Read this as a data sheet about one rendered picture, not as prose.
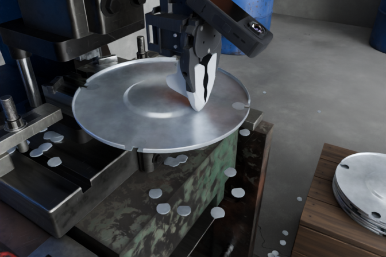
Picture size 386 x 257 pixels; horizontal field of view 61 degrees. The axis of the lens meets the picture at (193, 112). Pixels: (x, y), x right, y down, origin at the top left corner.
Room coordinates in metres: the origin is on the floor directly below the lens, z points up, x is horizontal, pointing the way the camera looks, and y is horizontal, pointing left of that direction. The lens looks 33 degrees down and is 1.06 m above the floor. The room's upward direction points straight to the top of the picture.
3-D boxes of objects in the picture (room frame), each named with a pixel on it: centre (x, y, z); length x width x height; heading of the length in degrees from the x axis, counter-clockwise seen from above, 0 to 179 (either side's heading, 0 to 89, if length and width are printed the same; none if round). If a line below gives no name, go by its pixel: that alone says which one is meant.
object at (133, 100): (0.48, 0.05, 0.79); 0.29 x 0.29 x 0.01
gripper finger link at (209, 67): (0.46, 0.00, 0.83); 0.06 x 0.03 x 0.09; 58
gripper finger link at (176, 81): (0.43, 0.01, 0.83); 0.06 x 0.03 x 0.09; 58
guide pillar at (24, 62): (0.53, 0.30, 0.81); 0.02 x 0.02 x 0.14
